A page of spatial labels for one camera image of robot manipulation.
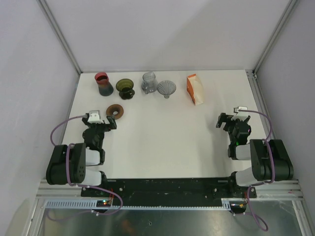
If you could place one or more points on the clear grey ribbed dripper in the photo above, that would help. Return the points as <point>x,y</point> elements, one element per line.
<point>166,88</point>

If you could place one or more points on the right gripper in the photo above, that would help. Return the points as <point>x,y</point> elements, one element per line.
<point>226,118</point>

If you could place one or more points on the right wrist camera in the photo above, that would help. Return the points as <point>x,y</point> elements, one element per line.
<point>239,112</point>

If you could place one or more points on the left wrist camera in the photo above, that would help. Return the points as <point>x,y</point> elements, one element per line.
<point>94,117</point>

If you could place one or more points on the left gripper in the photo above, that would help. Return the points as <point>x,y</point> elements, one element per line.
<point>107,126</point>

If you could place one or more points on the grey cable duct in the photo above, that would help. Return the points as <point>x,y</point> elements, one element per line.
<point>101,204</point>

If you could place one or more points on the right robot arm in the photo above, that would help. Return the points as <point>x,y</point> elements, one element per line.
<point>269,159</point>

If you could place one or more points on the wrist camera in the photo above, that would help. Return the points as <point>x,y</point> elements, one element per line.
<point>239,112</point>
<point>94,117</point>

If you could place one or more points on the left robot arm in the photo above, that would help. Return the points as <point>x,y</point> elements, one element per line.
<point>68,162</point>

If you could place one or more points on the red-rimmed dark carafe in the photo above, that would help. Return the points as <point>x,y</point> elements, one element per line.
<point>104,86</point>

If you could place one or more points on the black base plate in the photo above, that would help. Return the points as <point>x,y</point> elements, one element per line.
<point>175,192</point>

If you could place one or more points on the olive green dripper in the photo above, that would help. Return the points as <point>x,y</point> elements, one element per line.
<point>125,89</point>

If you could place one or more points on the clear grey glass carafe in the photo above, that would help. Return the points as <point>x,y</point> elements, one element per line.
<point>149,82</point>

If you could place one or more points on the orange coffee filter box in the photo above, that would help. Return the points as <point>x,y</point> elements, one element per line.
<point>195,89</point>

